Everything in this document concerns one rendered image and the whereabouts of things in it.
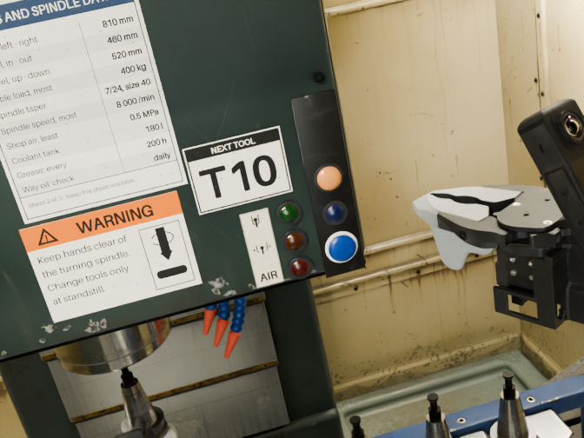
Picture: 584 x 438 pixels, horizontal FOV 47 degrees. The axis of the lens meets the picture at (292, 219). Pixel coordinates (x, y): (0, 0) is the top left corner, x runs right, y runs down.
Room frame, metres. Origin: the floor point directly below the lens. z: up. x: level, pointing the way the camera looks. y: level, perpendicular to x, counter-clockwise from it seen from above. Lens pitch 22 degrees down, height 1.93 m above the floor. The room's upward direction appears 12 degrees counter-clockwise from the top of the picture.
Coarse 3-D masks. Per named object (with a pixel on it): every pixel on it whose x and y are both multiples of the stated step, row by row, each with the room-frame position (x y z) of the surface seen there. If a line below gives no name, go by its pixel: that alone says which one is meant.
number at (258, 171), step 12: (240, 156) 0.65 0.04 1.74; (252, 156) 0.65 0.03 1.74; (264, 156) 0.65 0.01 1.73; (276, 156) 0.65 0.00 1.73; (228, 168) 0.65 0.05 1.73; (240, 168) 0.65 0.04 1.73; (252, 168) 0.65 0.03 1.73; (264, 168) 0.65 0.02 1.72; (276, 168) 0.65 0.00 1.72; (240, 180) 0.65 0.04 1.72; (252, 180) 0.65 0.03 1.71; (264, 180) 0.65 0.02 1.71; (276, 180) 0.65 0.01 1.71; (240, 192) 0.65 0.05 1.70; (252, 192) 0.65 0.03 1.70
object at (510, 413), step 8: (504, 400) 0.75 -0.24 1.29; (512, 400) 0.75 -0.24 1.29; (520, 400) 0.75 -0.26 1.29; (504, 408) 0.75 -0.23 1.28; (512, 408) 0.75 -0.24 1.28; (520, 408) 0.75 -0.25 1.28; (504, 416) 0.75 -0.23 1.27; (512, 416) 0.74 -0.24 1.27; (520, 416) 0.74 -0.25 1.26; (504, 424) 0.75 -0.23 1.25; (512, 424) 0.74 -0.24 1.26; (520, 424) 0.74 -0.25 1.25; (504, 432) 0.75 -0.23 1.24; (512, 432) 0.74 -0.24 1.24; (520, 432) 0.74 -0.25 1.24; (528, 432) 0.75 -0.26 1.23
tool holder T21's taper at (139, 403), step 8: (136, 384) 0.82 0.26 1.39; (128, 392) 0.81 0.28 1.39; (136, 392) 0.81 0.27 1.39; (144, 392) 0.83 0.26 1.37; (128, 400) 0.81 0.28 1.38; (136, 400) 0.81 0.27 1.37; (144, 400) 0.82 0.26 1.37; (128, 408) 0.81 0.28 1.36; (136, 408) 0.81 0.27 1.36; (144, 408) 0.81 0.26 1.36; (152, 408) 0.82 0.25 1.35; (128, 416) 0.81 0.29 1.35; (136, 416) 0.81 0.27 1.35; (144, 416) 0.81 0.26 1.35; (152, 416) 0.82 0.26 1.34; (128, 424) 0.81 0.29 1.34; (136, 424) 0.81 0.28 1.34; (144, 424) 0.81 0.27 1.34
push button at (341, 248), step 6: (336, 240) 0.65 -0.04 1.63; (342, 240) 0.65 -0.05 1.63; (348, 240) 0.65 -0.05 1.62; (330, 246) 0.65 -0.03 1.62; (336, 246) 0.65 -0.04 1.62; (342, 246) 0.65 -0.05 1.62; (348, 246) 0.65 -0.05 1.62; (354, 246) 0.65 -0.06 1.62; (330, 252) 0.65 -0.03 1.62; (336, 252) 0.65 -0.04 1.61; (342, 252) 0.65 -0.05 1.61; (348, 252) 0.65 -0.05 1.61; (354, 252) 0.65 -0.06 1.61; (336, 258) 0.65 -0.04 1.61; (342, 258) 0.65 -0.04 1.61; (348, 258) 0.65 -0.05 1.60
